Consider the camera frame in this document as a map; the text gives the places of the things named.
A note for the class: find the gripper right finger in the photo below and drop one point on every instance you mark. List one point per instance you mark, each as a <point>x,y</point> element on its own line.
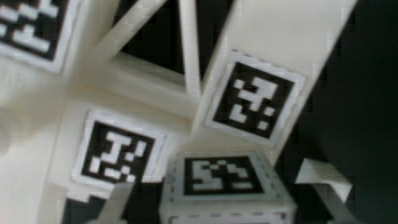
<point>322,208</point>

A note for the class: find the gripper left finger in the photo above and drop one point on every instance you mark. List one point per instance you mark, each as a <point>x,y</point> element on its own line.
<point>131,205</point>

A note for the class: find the white chair leg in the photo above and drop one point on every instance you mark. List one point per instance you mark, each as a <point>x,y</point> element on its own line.
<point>222,190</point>

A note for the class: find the white chair back frame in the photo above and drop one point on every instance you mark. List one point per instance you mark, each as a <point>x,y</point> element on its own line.
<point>140,78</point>

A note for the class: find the white part right edge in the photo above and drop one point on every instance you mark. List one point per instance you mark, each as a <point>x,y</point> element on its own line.
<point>318,173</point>

